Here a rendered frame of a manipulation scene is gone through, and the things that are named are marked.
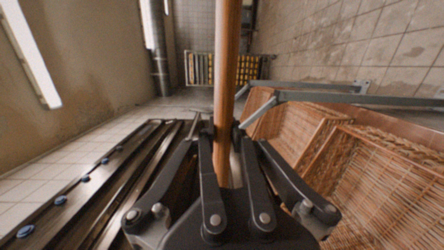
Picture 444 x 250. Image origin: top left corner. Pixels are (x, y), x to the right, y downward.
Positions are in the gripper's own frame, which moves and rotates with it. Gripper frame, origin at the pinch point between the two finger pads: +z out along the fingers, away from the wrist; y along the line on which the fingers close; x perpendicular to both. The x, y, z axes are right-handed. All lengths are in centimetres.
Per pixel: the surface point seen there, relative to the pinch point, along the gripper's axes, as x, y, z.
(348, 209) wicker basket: -46, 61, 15
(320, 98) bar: 0, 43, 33
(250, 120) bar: -11.1, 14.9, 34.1
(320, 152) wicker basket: -21, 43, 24
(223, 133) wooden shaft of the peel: 0.3, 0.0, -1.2
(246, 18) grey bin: 150, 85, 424
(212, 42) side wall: 95, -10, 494
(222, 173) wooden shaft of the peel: -7.3, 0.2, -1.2
